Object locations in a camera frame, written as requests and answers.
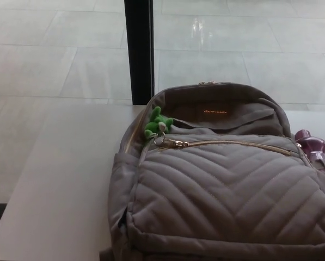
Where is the grey quilted backpack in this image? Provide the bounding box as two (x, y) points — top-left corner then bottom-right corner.
(98, 80), (325, 261)

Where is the purple water bottle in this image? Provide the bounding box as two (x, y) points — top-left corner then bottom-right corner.
(295, 129), (325, 161)

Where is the black window frame post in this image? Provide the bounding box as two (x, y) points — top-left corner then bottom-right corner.
(124, 0), (155, 105)

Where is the green plush keychain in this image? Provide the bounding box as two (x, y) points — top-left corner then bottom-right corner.
(143, 105), (174, 146)

